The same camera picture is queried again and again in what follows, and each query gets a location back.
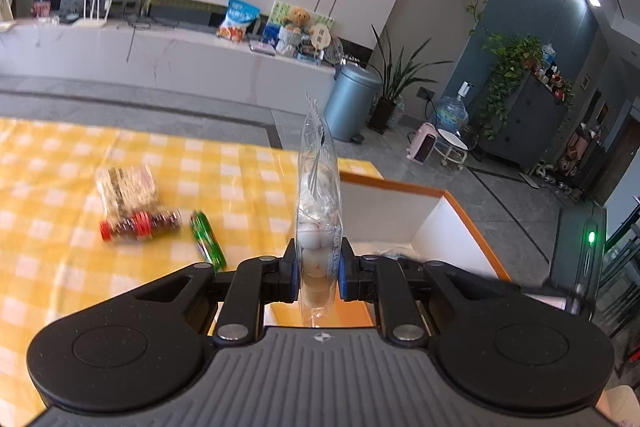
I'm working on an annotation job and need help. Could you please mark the blue snack bag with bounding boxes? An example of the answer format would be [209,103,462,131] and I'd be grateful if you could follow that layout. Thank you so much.
[217,0,261,42]

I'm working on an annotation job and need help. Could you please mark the blue-grey trash can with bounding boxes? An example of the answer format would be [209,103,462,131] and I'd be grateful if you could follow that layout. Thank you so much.
[324,64,382,144]

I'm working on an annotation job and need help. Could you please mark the trailing pothos plant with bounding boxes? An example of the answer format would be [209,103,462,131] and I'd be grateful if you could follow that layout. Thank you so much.
[477,32,546,140]

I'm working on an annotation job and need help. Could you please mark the round hand fan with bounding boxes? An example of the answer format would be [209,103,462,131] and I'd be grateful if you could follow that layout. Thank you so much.
[307,24,333,52]

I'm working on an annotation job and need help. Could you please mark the pink space heater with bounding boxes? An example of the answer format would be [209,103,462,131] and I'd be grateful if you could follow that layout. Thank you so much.
[407,122,441,164]

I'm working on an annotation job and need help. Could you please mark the clear bag of white balls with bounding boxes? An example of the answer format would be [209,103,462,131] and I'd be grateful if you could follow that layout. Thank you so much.
[296,91,343,328]

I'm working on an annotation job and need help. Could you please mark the orange cardboard box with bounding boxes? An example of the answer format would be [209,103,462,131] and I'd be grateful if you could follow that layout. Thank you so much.
[264,172,513,328]

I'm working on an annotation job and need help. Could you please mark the tall leafy potted plant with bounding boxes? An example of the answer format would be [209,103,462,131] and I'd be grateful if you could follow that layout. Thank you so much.
[367,24,453,135]

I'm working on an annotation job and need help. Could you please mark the yellow checkered tablecloth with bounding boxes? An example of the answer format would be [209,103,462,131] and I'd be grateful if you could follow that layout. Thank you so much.
[0,117,386,413]

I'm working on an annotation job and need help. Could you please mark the blue water jug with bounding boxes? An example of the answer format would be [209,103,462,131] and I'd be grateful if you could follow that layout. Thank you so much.
[436,81,476,132]

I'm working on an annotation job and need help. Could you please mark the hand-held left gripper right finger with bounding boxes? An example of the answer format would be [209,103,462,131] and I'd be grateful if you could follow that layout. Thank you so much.
[337,237,521,345]

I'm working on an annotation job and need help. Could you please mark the brown teddy bear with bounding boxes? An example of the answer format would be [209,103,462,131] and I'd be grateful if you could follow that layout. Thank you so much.
[277,7,311,56]

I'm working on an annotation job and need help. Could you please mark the small cola bottle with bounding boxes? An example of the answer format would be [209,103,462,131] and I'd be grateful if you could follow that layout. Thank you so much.
[98,208,182,242]

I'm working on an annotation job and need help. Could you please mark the green snack packet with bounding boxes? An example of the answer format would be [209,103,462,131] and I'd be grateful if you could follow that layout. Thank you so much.
[190,209,228,270]

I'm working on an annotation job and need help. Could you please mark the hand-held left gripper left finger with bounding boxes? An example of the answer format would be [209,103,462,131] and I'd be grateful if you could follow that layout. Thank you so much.
[135,239,301,347]

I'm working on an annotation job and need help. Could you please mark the white router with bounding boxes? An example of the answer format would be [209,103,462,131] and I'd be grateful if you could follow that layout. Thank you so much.
[72,0,113,29]

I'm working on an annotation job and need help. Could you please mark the clear bag with white label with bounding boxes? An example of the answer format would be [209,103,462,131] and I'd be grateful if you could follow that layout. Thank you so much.
[95,164,160,220]

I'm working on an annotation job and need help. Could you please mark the dark grey cabinet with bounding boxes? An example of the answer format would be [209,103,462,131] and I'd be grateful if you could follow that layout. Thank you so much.
[475,72,568,172]

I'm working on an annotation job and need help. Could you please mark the white round stool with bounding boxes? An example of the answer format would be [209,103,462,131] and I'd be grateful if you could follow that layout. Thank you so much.
[434,130,471,170]

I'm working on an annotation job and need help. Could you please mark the white marble television console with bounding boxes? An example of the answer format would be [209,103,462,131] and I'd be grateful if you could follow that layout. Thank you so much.
[0,17,338,108]

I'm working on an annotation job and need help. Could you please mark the green and white poster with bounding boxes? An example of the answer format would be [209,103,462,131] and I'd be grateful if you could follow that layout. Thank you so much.
[267,0,335,52]

